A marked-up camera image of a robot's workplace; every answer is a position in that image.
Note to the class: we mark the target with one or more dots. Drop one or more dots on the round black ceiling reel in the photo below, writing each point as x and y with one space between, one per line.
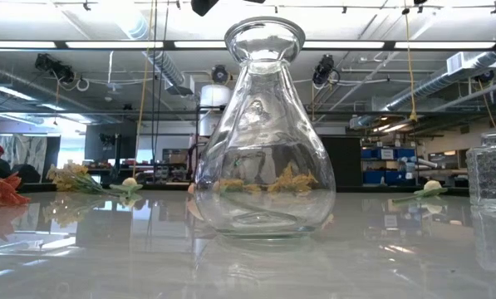
220 74

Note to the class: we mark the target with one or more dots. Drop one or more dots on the black metal table frame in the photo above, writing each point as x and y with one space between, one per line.
364 189

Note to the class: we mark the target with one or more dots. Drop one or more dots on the clear square textured glass vase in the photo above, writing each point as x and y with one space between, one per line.
490 174

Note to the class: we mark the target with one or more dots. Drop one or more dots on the leaf-patterned curtain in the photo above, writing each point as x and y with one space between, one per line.
23 153

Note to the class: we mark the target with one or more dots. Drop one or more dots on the white cylindrical tank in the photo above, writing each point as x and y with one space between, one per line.
215 104

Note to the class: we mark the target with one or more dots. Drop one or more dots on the blue storage bins shelf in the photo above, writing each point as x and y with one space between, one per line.
372 177

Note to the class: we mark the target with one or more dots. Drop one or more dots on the black cabinet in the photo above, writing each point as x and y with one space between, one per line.
341 162

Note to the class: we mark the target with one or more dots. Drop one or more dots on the clear round-bellied glass vase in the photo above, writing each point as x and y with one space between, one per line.
264 41

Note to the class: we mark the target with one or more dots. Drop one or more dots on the black ceiling-mounted device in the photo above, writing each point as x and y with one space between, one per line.
54 66
323 68

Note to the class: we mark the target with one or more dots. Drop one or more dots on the long silver ventilation duct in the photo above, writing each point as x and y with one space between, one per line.
430 85

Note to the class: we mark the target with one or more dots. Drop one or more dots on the ceiling light strip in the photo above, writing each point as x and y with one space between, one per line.
114 44
19 44
199 44
445 45
343 44

